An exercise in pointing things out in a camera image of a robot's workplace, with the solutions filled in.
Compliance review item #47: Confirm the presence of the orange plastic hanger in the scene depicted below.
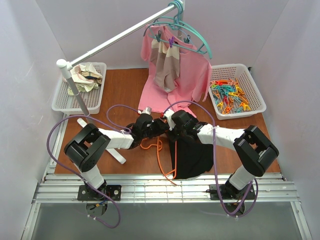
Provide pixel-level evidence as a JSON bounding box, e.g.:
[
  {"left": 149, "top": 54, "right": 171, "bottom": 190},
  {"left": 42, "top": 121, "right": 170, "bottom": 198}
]
[{"left": 139, "top": 136, "right": 182, "bottom": 186}]

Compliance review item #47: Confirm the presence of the black underwear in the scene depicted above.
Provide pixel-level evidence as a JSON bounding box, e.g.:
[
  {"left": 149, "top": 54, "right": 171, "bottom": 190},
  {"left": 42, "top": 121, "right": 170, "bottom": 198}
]
[{"left": 169, "top": 139, "right": 214, "bottom": 179}]

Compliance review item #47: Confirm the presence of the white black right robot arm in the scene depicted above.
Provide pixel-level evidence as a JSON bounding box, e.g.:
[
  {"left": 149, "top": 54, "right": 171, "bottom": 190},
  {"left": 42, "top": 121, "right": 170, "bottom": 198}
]
[{"left": 163, "top": 109, "right": 279, "bottom": 199}]

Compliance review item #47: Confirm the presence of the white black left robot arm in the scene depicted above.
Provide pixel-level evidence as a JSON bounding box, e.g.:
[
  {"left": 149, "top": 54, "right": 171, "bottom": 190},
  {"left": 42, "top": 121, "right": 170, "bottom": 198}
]
[{"left": 63, "top": 113, "right": 170, "bottom": 200}]

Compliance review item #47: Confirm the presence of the beige brown underwear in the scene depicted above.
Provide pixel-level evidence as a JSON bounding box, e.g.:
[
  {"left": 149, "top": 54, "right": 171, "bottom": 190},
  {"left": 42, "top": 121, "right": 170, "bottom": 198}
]
[{"left": 150, "top": 39, "right": 180, "bottom": 93}]

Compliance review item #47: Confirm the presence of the teal clip hanger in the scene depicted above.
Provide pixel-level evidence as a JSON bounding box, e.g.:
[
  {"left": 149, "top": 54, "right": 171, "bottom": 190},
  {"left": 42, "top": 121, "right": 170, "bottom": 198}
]
[{"left": 143, "top": 24, "right": 201, "bottom": 54}]

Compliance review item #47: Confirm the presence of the teal plastic hanger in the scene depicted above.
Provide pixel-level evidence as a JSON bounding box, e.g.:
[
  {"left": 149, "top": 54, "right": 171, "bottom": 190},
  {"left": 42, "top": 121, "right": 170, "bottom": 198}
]
[{"left": 168, "top": 0, "right": 213, "bottom": 59}]

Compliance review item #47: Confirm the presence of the pile of colourful clothespins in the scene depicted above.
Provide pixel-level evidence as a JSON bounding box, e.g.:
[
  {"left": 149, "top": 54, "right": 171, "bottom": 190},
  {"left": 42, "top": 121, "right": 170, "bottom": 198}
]
[{"left": 209, "top": 77, "right": 251, "bottom": 115}]

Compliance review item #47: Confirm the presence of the pink t-shirt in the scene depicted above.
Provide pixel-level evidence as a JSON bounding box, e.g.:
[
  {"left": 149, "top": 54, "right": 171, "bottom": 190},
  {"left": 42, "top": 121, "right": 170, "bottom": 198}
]
[{"left": 138, "top": 25, "right": 212, "bottom": 113}]

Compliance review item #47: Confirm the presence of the white clothespin basket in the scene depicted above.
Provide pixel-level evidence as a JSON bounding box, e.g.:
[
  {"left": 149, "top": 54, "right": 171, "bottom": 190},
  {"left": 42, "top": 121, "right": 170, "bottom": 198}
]
[{"left": 208, "top": 63, "right": 267, "bottom": 120}]

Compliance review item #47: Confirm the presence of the pile of light clothes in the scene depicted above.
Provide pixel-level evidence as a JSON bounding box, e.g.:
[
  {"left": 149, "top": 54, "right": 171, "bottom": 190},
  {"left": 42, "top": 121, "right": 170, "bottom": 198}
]
[{"left": 70, "top": 62, "right": 103, "bottom": 93}]

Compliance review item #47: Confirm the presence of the white clothes basket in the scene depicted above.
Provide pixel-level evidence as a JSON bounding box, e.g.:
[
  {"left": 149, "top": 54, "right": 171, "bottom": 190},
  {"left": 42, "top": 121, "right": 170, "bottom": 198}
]
[{"left": 51, "top": 62, "right": 107, "bottom": 115}]

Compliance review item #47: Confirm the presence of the purple clothespin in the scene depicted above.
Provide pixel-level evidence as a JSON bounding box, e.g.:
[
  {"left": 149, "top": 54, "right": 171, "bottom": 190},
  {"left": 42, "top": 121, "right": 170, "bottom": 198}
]
[{"left": 168, "top": 36, "right": 175, "bottom": 48}]

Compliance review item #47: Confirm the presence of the white metal clothes rack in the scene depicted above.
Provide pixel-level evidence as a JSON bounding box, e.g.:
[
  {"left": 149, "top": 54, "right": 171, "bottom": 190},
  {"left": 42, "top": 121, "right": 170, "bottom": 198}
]
[{"left": 55, "top": 0, "right": 186, "bottom": 165}]

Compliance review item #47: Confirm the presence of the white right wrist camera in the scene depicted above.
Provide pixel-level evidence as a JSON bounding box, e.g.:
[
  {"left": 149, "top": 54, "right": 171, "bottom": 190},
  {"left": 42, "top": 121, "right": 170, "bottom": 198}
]
[{"left": 160, "top": 109, "right": 176, "bottom": 131}]

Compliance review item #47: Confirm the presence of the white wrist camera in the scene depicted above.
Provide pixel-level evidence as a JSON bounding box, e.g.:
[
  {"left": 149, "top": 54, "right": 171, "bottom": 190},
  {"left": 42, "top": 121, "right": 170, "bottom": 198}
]
[
  {"left": 160, "top": 109, "right": 176, "bottom": 131},
  {"left": 137, "top": 106, "right": 152, "bottom": 116}
]

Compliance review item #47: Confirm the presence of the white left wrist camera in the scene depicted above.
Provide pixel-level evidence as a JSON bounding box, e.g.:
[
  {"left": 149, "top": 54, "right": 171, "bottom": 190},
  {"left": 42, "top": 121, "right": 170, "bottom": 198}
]
[{"left": 137, "top": 106, "right": 152, "bottom": 116}]

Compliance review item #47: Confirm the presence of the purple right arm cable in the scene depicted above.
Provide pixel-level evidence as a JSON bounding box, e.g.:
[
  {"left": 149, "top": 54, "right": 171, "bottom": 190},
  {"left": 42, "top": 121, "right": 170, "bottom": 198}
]
[{"left": 161, "top": 100, "right": 259, "bottom": 218}]

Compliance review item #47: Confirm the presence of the aluminium rail frame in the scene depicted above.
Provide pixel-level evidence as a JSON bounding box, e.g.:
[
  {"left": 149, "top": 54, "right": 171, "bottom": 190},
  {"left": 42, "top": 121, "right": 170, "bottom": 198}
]
[{"left": 20, "top": 113, "right": 313, "bottom": 240}]

